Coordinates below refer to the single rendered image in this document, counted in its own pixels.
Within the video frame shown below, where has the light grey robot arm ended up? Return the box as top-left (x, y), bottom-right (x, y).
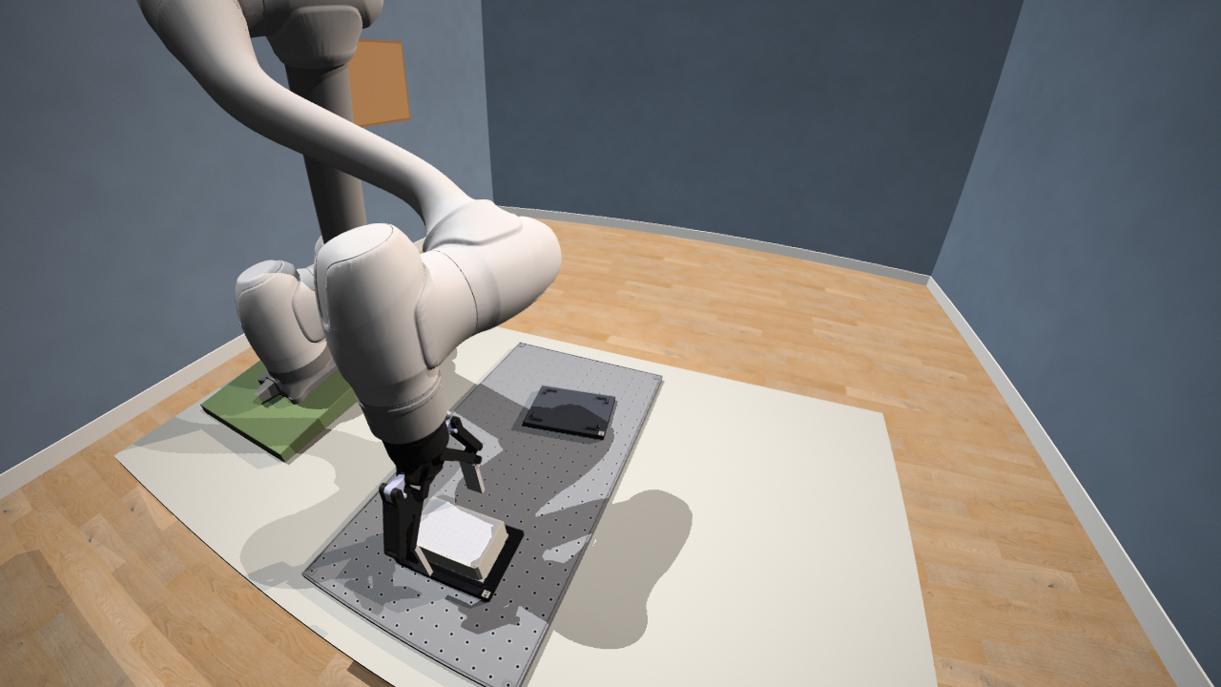
top-left (136, 0), bottom-right (562, 445)

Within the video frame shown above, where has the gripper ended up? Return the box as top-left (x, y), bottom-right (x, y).
top-left (379, 414), bottom-right (485, 576)

